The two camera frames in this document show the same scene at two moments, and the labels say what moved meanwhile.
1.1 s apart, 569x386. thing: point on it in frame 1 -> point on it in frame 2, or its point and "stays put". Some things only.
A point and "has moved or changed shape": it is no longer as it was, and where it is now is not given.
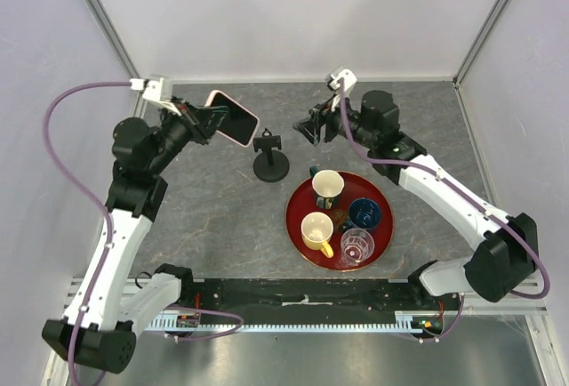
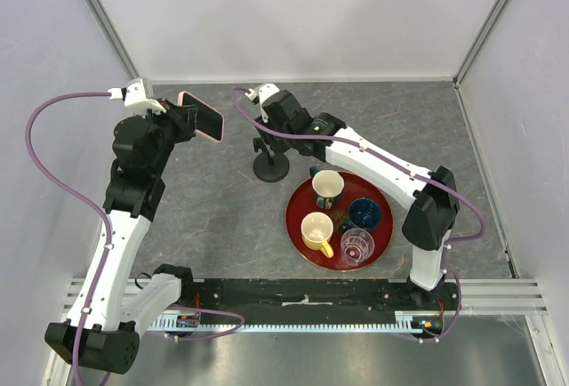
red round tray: x=345 y=238 stays put
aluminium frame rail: x=101 y=16 stays put
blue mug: x=364 y=213 stays put
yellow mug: x=316 y=229 stays put
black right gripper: x=323 y=114 -> x=273 y=147
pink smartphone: x=239 y=124 has moved or changed shape
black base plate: x=308 y=297 stays put
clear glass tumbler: x=356 y=246 stays put
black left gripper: x=201 y=121 -> x=183 y=117
